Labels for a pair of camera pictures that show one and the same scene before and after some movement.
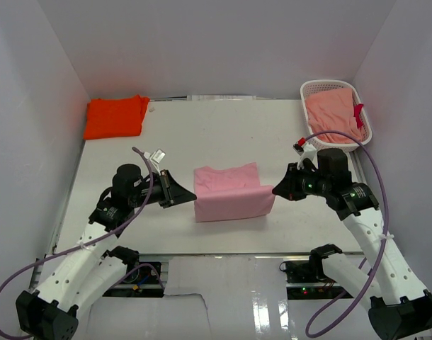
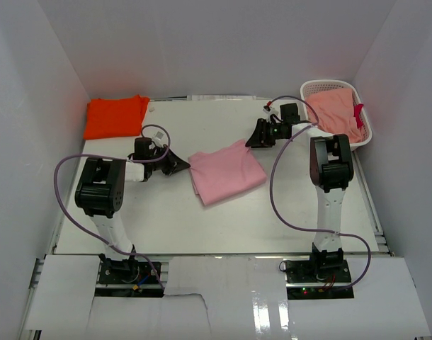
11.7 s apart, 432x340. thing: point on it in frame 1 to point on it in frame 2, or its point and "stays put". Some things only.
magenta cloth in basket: x=357 y=108 stays put
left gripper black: x=173 y=193 to x=173 y=163
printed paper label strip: x=219 y=98 stays put
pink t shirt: x=231 y=193 to x=220 y=175
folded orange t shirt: x=115 y=118 stays put
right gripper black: x=288 y=188 to x=258 y=139
